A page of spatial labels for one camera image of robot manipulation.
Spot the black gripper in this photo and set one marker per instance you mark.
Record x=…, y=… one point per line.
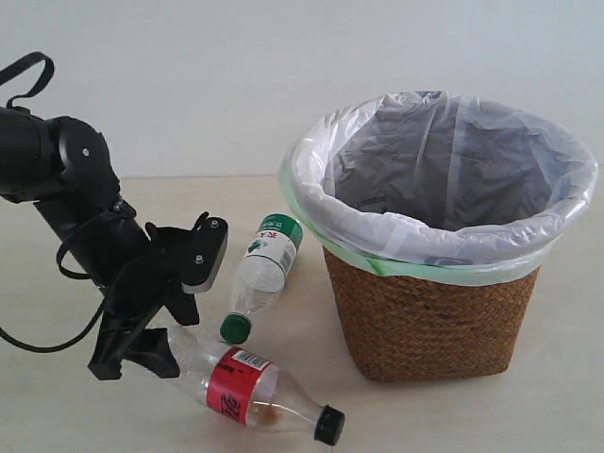
x=148, y=284

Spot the clear cola bottle red label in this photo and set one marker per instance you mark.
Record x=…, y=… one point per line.
x=249, y=389

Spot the clear bottle green cap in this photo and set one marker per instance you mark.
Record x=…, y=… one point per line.
x=261, y=274

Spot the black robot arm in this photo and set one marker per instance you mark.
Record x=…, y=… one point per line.
x=62, y=166

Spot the brown woven wicker basket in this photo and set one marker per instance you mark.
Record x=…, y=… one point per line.
x=403, y=329

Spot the white plastic trash bag liner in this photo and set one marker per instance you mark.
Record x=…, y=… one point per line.
x=440, y=177

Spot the green plastic bag liner edge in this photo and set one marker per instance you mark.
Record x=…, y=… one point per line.
x=460, y=275

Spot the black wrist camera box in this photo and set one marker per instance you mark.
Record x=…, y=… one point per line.
x=203, y=253

